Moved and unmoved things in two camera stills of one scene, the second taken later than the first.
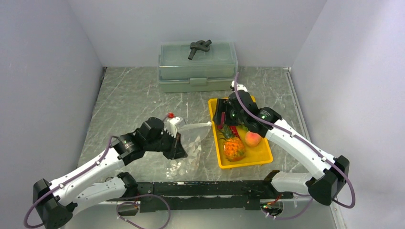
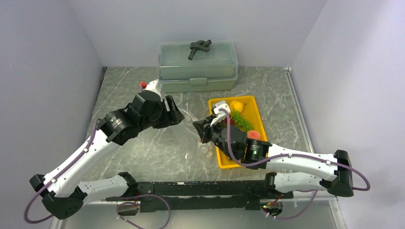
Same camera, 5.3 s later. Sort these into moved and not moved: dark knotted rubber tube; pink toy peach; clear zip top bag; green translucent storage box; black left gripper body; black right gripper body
Moved: clear zip top bag; black left gripper body; black right gripper body
Not moved: green translucent storage box; pink toy peach; dark knotted rubber tube
